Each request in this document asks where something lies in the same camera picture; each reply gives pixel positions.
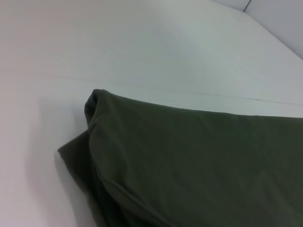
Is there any dark green FREE t-shirt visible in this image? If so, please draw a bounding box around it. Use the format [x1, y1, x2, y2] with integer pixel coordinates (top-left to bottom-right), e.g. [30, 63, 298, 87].
[57, 88, 303, 227]

